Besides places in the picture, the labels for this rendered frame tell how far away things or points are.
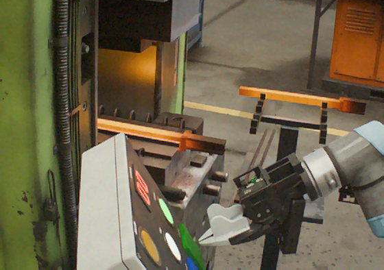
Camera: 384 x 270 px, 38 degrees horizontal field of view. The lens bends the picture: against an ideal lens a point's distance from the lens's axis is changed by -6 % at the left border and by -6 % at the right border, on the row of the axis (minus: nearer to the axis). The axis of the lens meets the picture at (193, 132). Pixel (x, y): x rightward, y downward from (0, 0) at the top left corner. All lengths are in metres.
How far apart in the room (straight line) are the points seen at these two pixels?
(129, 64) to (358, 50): 3.42
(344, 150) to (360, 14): 3.89
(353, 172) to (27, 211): 0.60
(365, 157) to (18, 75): 0.60
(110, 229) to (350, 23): 4.23
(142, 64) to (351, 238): 1.68
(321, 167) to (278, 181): 0.07
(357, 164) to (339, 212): 2.22
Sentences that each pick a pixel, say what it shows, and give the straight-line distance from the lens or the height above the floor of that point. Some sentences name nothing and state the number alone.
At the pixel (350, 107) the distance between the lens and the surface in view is 1.98.
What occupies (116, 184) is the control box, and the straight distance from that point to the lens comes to 0.81.
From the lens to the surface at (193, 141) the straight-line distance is 1.39.
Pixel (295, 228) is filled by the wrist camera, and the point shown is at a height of 1.06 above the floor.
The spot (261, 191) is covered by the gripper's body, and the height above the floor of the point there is 1.14.
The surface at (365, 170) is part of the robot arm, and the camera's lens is 0.95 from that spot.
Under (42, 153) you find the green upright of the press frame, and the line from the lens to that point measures 1.06.
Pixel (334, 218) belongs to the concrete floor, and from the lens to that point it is 3.09.
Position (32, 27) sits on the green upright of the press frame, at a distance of 0.97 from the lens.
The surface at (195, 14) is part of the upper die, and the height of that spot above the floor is 1.30.
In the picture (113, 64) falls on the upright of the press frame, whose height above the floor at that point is 1.08.
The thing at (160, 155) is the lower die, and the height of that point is 0.99.
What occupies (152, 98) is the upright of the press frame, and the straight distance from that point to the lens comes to 1.65.
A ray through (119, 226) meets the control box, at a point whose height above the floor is 1.19.
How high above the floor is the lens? 1.59
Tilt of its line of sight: 24 degrees down
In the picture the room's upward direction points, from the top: 4 degrees clockwise
